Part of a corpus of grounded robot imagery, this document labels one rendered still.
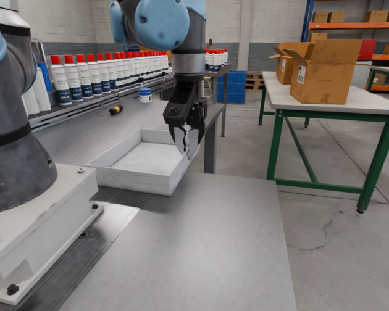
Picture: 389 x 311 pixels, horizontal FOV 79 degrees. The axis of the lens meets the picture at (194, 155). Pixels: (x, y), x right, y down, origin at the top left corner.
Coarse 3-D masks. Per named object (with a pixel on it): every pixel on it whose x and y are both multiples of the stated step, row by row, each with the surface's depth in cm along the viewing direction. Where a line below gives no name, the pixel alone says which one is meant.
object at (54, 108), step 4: (100, 96) 125; (104, 96) 126; (84, 100) 116; (88, 100) 116; (92, 100) 117; (72, 104) 108; (76, 104) 108; (52, 108) 101; (56, 108) 101; (60, 108) 101; (64, 108) 102; (40, 112) 95; (44, 112) 95; (48, 112) 95; (32, 116) 90; (36, 116) 90
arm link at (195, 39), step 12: (192, 0) 46; (204, 0) 48; (192, 12) 47; (204, 12) 49; (192, 24) 47; (204, 24) 50; (192, 36) 48; (204, 36) 51; (180, 48) 49; (192, 48) 49; (204, 48) 52
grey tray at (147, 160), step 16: (144, 128) 77; (128, 144) 70; (144, 144) 76; (160, 144) 76; (96, 160) 57; (112, 160) 63; (128, 160) 66; (144, 160) 66; (160, 160) 66; (176, 160) 66; (96, 176) 54; (112, 176) 53; (128, 176) 52; (144, 176) 50; (160, 176) 49; (176, 176) 54; (144, 192) 52; (160, 192) 51
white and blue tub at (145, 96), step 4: (144, 88) 136; (148, 88) 136; (140, 92) 131; (144, 92) 131; (148, 92) 132; (140, 96) 133; (144, 96) 132; (148, 96) 133; (140, 100) 134; (144, 100) 133; (148, 100) 133
